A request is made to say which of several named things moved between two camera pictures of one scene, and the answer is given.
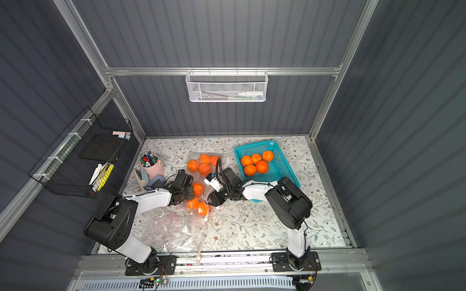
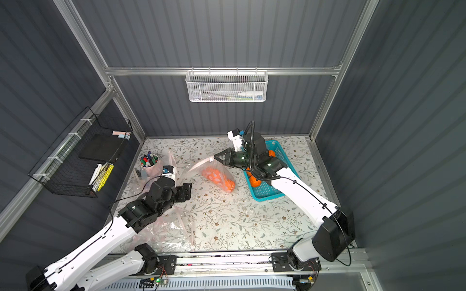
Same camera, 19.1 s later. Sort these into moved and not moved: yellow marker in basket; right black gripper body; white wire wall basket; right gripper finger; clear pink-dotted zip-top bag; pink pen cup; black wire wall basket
Moved: clear pink-dotted zip-top bag; right gripper finger; right black gripper body
Not moved: pink pen cup; white wire wall basket; black wire wall basket; yellow marker in basket
